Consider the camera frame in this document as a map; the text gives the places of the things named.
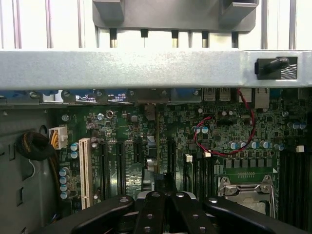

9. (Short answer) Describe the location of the long black expansion slot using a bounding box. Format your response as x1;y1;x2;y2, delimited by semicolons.
167;141;176;173
116;141;126;193
98;142;109;203

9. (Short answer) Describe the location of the metal CPU socket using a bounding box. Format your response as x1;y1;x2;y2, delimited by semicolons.
217;175;278;219

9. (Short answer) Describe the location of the silver CPU chip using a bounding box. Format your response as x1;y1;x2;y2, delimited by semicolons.
240;198;267;215

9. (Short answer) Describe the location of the short black expansion slot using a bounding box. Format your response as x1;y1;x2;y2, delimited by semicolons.
133;141;142;164

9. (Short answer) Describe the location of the white expansion slot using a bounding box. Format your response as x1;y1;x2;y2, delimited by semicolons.
78;137;91;210

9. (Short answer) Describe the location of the green Dell motherboard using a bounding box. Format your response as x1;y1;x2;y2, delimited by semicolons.
57;101;312;220

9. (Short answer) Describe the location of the white power connector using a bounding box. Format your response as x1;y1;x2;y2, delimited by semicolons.
48;125;68;150

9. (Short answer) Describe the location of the blue slot latch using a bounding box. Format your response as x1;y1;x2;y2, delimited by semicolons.
170;87;202;103

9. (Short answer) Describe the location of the silver USB port block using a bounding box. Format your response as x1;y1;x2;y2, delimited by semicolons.
204;87;216;102
219;87;231;101

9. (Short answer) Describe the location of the silver finned rear port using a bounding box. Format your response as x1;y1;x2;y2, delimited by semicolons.
237;88;253;103

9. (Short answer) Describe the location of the silver ethernet port block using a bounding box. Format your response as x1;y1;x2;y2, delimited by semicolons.
254;88;271;109

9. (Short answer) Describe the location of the black and grey PC case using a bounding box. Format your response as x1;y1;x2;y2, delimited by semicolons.
0;50;312;234

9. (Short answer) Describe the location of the black plastic case latch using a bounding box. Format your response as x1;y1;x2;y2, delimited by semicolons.
254;57;298;80

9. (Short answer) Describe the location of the grey plastic parts rack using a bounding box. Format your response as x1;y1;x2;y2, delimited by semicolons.
92;0;259;32

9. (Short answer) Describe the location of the red and black twisted wire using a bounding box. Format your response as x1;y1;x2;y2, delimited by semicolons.
192;87;257;157

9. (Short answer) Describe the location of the black sleeved power cable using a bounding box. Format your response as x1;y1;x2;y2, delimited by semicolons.
16;131;60;195

